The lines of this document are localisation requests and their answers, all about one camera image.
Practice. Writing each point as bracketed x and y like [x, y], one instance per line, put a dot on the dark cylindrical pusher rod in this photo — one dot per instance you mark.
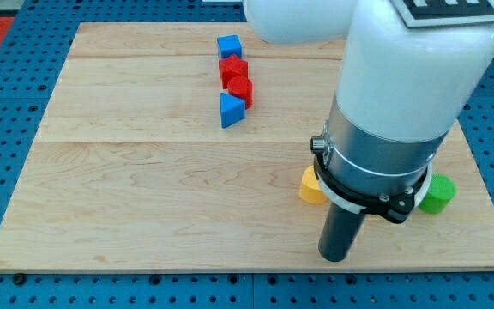
[339, 231]

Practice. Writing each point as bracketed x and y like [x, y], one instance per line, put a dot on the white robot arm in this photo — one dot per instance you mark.
[408, 69]

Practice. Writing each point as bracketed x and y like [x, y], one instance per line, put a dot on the yellow heart block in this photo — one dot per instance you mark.
[309, 189]

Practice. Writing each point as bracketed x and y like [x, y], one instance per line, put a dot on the fiducial marker tag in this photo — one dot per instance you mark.
[444, 13]

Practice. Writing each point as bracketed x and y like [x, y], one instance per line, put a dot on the blue triangle block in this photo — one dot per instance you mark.
[232, 110]

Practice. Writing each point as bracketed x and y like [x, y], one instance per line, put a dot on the blue cube block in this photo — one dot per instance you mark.
[229, 45]

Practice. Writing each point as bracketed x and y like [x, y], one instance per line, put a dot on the red star block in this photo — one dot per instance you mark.
[231, 67]

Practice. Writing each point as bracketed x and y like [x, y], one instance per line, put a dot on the red cylinder block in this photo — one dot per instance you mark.
[242, 88]

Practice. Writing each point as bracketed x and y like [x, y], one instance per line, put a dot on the wooden board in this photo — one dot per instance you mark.
[131, 172]

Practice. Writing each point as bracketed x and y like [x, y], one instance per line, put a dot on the black flange mount ring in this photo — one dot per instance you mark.
[394, 208]

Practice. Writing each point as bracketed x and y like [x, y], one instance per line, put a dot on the green cylinder block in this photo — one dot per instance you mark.
[441, 191]

